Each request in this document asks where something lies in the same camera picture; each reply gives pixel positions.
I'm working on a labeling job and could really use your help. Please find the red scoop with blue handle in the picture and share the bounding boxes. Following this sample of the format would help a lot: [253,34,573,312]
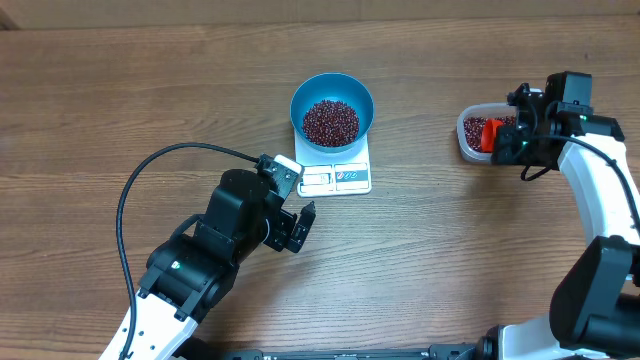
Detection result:
[480,118,504,153]

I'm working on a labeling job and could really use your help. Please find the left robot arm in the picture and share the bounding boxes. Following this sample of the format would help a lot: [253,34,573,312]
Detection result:
[102,163,315,359]

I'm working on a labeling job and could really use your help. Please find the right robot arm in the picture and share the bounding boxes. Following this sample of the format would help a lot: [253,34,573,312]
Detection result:
[456,71,639,359]

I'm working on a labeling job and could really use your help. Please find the white digital kitchen scale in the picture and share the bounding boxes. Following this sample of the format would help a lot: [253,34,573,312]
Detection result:
[295,134,372,198]

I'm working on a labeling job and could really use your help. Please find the red beans in bowl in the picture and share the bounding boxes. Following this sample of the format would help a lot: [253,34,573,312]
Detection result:
[302,100,360,147]

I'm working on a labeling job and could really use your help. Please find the blue plastic bowl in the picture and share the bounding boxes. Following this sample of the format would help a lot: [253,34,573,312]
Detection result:
[289,72,375,153]

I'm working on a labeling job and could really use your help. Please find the red adzuki beans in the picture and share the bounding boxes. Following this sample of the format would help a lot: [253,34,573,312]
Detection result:
[463,115,516,153]

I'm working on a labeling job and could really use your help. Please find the clear plastic container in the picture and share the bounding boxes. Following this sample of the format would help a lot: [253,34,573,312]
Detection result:
[456,103,516,164]

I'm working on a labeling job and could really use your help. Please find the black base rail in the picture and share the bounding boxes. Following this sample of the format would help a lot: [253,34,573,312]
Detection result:
[172,338,476,360]

